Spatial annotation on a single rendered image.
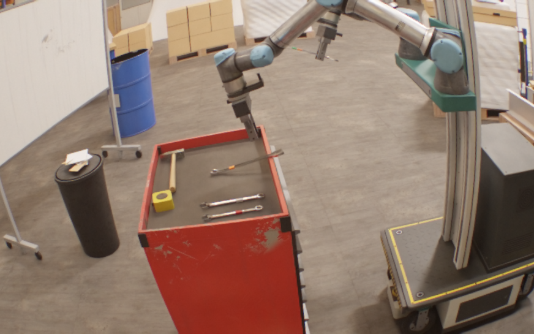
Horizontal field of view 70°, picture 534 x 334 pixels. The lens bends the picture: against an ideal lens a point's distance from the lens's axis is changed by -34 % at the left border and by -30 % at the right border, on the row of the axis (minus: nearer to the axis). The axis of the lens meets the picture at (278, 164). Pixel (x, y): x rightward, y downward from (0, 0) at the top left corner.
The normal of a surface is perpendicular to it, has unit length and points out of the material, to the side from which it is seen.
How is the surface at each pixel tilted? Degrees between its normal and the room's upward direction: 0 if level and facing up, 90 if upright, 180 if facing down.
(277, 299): 90
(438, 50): 93
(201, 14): 90
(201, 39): 90
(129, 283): 0
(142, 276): 0
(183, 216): 0
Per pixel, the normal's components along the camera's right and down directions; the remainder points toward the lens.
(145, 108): 0.79, 0.17
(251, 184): -0.11, -0.90
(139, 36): 0.16, 0.40
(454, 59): -0.25, 0.48
